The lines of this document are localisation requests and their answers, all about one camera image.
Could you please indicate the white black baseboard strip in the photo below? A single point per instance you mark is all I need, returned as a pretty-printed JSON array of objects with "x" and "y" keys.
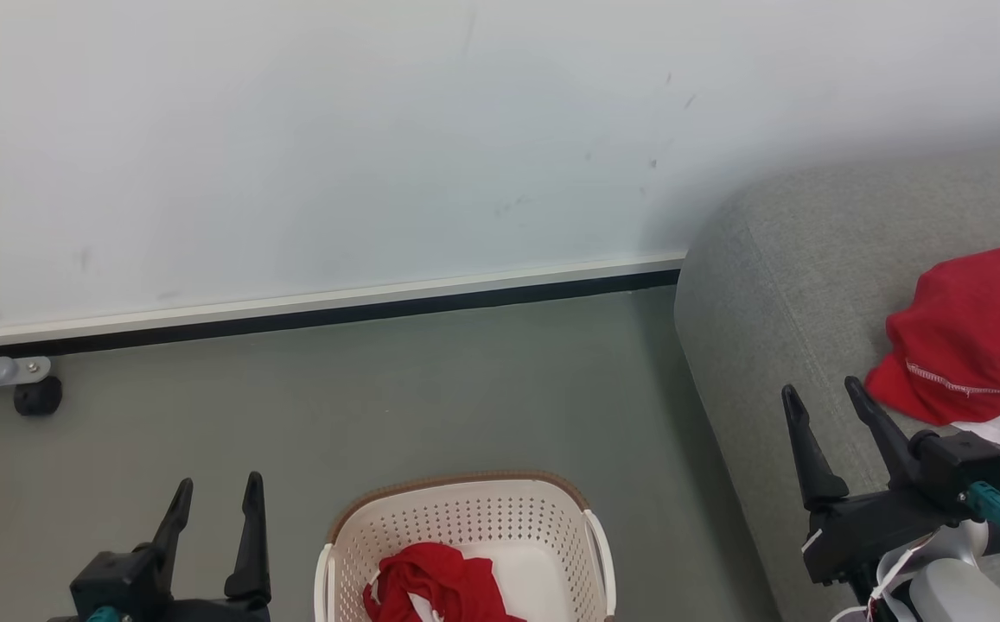
[{"x": 318, "y": 298}]

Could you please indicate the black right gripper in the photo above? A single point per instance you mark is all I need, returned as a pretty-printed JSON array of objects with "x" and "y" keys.
[{"x": 897, "y": 518}]

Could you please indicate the black caster wheel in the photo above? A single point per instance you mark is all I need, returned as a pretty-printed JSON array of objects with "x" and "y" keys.
[{"x": 38, "y": 396}]

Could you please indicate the red garment white stitching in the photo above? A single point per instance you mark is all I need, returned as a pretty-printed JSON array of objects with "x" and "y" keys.
[{"x": 971, "y": 337}]

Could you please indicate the cream perforated laundry basket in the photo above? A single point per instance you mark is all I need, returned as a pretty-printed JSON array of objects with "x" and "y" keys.
[{"x": 482, "y": 518}]

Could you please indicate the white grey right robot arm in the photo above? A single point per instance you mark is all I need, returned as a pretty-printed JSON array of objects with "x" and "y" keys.
[{"x": 958, "y": 596}]

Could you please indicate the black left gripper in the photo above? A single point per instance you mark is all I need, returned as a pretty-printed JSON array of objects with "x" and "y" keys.
[{"x": 124, "y": 583}]

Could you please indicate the grey fabric sofa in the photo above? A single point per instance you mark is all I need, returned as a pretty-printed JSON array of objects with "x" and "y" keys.
[{"x": 793, "y": 285}]

